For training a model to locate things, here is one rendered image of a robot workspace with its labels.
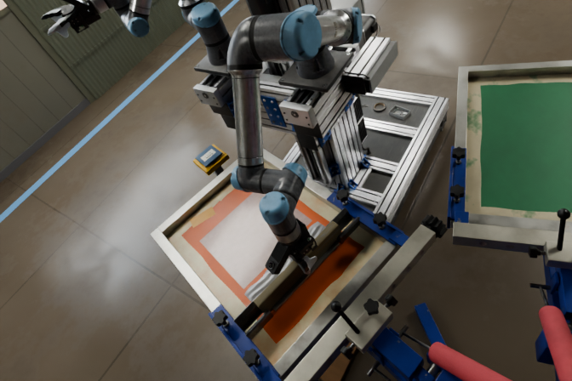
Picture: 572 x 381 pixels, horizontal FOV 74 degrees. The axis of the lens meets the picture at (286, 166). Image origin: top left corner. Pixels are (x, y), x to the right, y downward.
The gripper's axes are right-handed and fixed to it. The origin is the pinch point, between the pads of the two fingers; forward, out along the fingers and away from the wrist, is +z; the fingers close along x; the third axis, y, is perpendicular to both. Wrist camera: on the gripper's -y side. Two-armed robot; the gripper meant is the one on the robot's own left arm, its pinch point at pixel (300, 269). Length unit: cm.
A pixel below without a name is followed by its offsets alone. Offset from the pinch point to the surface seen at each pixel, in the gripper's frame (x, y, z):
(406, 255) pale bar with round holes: -23.6, 22.8, -3.3
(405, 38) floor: 144, 242, 102
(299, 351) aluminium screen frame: -16.7, -17.6, 1.7
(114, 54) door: 423, 57, 76
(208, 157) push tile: 77, 11, 4
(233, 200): 47.3, 3.8, 5.5
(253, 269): 16.4, -10.2, 5.3
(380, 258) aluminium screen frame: -16.4, 18.8, 1.8
